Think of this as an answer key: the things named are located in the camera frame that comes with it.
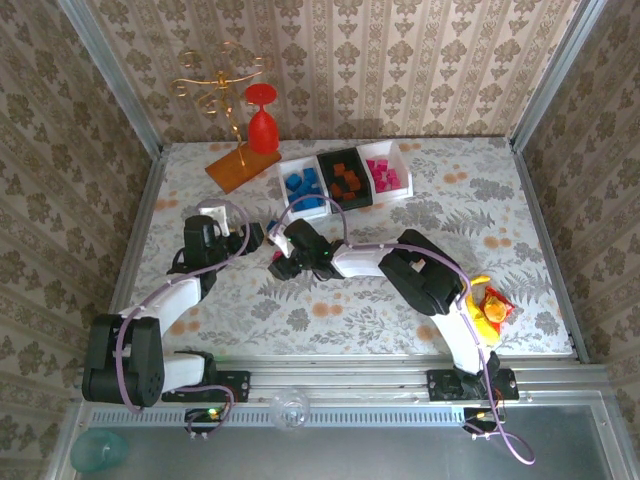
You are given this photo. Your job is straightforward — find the white plastic bin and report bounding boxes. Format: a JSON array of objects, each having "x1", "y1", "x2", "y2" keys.
[
  {"x1": 276, "y1": 156, "x2": 335, "y2": 222},
  {"x1": 355, "y1": 139, "x2": 415, "y2": 202}
]

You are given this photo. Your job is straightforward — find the black plastic bin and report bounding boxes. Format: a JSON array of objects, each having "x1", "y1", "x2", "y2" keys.
[{"x1": 315, "y1": 147, "x2": 375, "y2": 211}]

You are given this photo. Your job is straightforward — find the floral table cover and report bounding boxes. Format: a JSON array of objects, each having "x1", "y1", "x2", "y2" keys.
[{"x1": 107, "y1": 135, "x2": 576, "y2": 359}]

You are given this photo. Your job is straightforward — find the red plastic goblet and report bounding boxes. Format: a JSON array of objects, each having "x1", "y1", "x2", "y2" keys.
[{"x1": 243, "y1": 83, "x2": 281, "y2": 155}]

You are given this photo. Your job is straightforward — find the clear drinking glass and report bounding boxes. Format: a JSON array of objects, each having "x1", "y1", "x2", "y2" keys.
[{"x1": 268, "y1": 387, "x2": 311, "y2": 432}]

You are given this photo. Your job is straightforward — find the black connector board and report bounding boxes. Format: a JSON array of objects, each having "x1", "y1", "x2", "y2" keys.
[
  {"x1": 462, "y1": 407, "x2": 506, "y2": 441},
  {"x1": 183, "y1": 405, "x2": 226, "y2": 441}
]

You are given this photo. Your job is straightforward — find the grey metal bench plate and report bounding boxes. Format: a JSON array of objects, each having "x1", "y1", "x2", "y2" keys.
[{"x1": 47, "y1": 399, "x2": 631, "y2": 480}]

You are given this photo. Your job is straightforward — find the yellow banana bunch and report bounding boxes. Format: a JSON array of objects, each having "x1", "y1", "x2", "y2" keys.
[{"x1": 457, "y1": 273, "x2": 503, "y2": 347}]

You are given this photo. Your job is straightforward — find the red yellow snack bag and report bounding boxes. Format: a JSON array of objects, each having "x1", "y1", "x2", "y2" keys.
[{"x1": 478, "y1": 287, "x2": 516, "y2": 326}]

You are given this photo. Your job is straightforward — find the teal plastic cup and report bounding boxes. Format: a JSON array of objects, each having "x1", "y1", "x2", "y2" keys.
[{"x1": 68, "y1": 427, "x2": 130, "y2": 475}]

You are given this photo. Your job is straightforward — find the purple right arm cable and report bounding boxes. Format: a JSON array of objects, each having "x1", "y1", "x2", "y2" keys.
[{"x1": 274, "y1": 193, "x2": 537, "y2": 466}]

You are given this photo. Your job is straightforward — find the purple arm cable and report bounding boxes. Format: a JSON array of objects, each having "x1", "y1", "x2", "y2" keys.
[
  {"x1": 113, "y1": 198, "x2": 252, "y2": 441},
  {"x1": 274, "y1": 193, "x2": 537, "y2": 466}
]

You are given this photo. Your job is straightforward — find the gold wire rack orange base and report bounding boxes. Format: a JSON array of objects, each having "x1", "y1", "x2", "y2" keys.
[{"x1": 169, "y1": 42, "x2": 284, "y2": 195}]

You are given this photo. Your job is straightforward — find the aluminium side rail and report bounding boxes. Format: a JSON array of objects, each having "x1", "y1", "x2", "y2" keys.
[
  {"x1": 92, "y1": 144, "x2": 169, "y2": 369},
  {"x1": 509, "y1": 144, "x2": 591, "y2": 362}
]

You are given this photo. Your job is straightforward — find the aluminium front rail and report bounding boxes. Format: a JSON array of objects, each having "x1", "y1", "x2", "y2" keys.
[{"x1": 74, "y1": 355, "x2": 611, "y2": 405}]

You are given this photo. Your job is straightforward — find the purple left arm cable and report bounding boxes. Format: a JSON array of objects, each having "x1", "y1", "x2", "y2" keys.
[{"x1": 113, "y1": 198, "x2": 252, "y2": 441}]

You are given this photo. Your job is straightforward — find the grey slotted cable duct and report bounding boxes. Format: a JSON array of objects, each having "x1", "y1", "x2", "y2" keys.
[{"x1": 84, "y1": 405, "x2": 469, "y2": 430}]

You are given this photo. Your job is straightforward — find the aluminium frame post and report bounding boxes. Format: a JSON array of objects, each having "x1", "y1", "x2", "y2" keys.
[
  {"x1": 509, "y1": 0, "x2": 609, "y2": 151},
  {"x1": 55, "y1": 0, "x2": 165, "y2": 159}
]

